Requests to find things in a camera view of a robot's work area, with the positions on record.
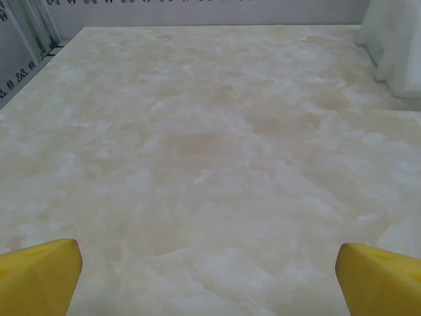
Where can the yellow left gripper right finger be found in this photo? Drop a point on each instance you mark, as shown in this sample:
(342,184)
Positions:
(385,283)

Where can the white plastic bin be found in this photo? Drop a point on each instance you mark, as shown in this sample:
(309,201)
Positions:
(394,49)

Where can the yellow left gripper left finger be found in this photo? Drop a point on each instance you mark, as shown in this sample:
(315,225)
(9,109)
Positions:
(36,279)

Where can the aluminium frame post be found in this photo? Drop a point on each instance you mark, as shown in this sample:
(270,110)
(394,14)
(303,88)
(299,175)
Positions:
(41,23)

